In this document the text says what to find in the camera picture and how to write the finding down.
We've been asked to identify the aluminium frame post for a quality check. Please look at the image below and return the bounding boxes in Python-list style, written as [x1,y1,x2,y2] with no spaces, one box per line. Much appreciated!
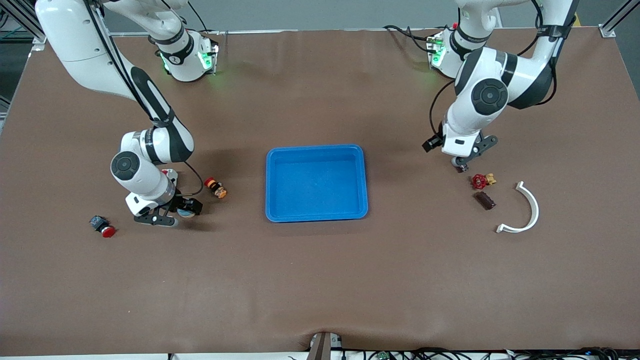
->
[0,0,41,46]
[599,0,640,38]

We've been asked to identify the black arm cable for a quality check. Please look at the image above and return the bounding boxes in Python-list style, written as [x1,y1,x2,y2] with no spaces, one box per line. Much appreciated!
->
[429,0,581,141]
[82,0,205,198]

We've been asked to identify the orange black emergency button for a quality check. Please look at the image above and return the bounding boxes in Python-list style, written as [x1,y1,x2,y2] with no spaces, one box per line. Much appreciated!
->
[203,177,228,200]

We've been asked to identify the blue plastic tray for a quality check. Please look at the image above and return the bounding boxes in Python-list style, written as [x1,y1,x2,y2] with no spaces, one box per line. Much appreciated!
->
[265,144,369,223]

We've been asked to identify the black base cable bundle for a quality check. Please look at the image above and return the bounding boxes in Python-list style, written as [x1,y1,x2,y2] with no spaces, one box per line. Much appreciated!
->
[384,24,436,55]

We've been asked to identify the white curved pipe clamp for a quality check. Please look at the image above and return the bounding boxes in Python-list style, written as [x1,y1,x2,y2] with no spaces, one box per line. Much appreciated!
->
[495,181,540,234]

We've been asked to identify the brown grey camera mount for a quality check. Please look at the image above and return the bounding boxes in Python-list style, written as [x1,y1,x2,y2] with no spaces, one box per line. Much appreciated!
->
[306,331,344,360]

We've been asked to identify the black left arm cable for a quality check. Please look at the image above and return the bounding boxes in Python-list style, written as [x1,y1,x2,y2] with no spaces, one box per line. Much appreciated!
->
[429,0,581,141]

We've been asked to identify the brass valve red handwheel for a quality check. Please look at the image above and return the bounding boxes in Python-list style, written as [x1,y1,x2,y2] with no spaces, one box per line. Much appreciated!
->
[471,173,497,191]

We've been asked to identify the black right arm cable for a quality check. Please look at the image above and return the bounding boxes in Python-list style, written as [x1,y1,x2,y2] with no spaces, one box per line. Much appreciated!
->
[82,0,205,198]

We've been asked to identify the red mushroom push button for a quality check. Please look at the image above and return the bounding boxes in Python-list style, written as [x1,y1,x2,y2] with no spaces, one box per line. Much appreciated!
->
[89,215,117,239]

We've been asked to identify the thin black base cable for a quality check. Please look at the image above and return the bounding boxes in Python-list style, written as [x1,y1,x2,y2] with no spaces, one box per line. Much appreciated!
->
[186,0,211,35]

